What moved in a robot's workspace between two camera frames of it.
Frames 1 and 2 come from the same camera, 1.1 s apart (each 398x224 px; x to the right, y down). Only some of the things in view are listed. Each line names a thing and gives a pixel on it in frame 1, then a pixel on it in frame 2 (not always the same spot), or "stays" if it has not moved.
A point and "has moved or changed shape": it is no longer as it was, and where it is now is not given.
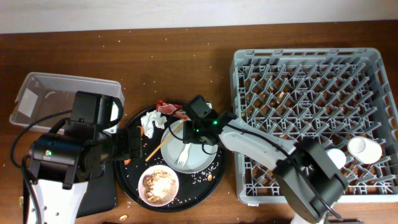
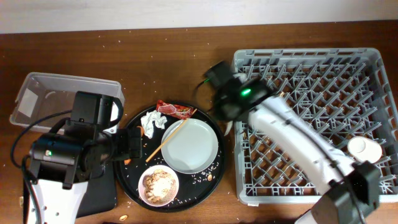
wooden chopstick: [164, 142] stays
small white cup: [367, 150] stays
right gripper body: [192, 131] -> [216, 104]
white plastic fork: [183, 155] has moved or changed shape
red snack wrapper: [175, 109] stays
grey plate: [199, 156] stays
